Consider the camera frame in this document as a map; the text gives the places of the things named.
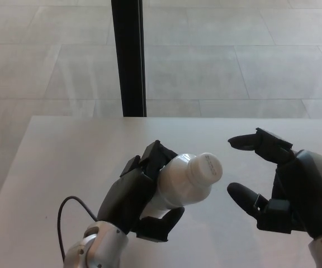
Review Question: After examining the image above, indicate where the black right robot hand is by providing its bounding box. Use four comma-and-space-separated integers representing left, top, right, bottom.
226, 127, 322, 240

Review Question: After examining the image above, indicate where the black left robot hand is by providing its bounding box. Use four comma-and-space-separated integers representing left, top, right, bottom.
96, 140, 186, 243

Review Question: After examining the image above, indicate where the white plastic bottle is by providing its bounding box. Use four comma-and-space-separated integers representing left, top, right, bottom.
146, 153, 214, 219

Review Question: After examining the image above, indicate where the white bottle cap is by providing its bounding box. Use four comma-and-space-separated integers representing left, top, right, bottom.
188, 152, 224, 186

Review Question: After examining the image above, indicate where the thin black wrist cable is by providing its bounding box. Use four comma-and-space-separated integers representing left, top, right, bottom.
58, 195, 98, 259

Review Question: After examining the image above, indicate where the black vertical window post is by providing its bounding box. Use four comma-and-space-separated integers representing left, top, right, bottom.
111, 0, 148, 117

